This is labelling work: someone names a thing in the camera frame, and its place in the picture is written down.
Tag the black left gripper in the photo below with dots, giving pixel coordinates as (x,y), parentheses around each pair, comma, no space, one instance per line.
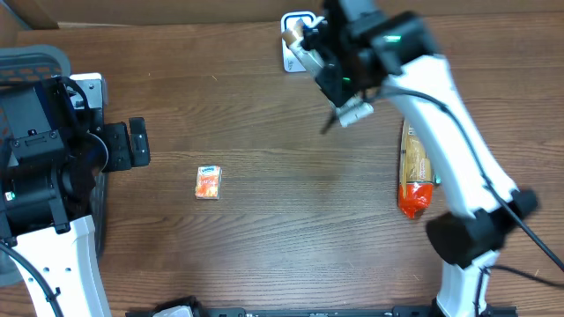
(119,146)

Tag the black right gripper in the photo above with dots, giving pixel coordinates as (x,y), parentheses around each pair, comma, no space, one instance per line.
(330,83)

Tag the white tube gold cap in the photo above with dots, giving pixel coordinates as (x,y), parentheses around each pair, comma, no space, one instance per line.
(308,44)

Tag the small orange tissue packet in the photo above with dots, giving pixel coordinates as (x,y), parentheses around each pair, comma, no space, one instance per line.
(208,182)

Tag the red spaghetti packet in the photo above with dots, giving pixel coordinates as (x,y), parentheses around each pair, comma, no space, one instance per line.
(415,175)

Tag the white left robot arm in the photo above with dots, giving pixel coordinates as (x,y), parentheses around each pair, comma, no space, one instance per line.
(61,271)

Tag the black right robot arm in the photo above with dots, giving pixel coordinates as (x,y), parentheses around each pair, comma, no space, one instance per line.
(485,205)

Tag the white barcode scanner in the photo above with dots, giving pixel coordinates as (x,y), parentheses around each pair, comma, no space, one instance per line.
(291,63)

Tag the grey plastic shopping basket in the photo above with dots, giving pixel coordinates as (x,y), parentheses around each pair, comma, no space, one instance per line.
(48,61)

